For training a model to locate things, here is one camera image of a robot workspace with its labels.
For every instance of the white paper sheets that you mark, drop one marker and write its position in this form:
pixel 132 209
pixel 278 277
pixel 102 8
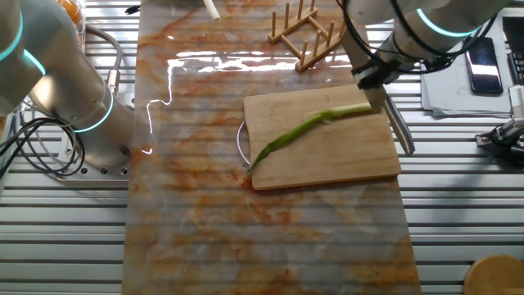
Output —
pixel 446 94

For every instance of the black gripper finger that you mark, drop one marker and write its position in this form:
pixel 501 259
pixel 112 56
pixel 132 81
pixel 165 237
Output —
pixel 363 84
pixel 378 81

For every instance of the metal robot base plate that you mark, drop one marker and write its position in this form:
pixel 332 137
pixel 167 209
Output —
pixel 98 177

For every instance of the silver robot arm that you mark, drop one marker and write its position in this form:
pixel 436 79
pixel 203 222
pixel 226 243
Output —
pixel 61 82

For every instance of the orange marble pattern mat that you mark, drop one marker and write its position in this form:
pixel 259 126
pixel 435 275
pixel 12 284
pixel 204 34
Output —
pixel 245 229

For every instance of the green scallion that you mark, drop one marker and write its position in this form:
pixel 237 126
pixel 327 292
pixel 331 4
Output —
pixel 294 131

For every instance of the wooden cutting board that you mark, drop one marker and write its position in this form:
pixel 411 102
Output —
pixel 327 147

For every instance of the black keyboard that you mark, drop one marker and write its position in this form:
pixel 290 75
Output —
pixel 516 67

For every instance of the black smartphone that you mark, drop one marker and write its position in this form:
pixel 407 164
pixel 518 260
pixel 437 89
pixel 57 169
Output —
pixel 485 73

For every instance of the clear plastic fruit box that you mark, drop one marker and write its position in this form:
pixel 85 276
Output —
pixel 78 28

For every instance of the orange fruit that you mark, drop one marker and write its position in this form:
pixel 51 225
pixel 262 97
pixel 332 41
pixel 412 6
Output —
pixel 69 8

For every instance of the wooden mug tree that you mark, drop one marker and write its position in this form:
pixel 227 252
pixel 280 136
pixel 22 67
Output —
pixel 495 276

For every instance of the long white green leek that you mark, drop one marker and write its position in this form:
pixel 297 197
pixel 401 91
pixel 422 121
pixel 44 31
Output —
pixel 212 10

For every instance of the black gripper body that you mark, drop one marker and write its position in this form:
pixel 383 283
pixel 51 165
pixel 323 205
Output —
pixel 378 71

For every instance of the small black plug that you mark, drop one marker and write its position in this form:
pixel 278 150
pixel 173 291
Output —
pixel 132 10

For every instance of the steel cleaver knife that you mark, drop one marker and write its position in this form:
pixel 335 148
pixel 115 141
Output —
pixel 399 127

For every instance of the wooden knife rack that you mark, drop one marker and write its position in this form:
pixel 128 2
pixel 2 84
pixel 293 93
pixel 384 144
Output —
pixel 315 55

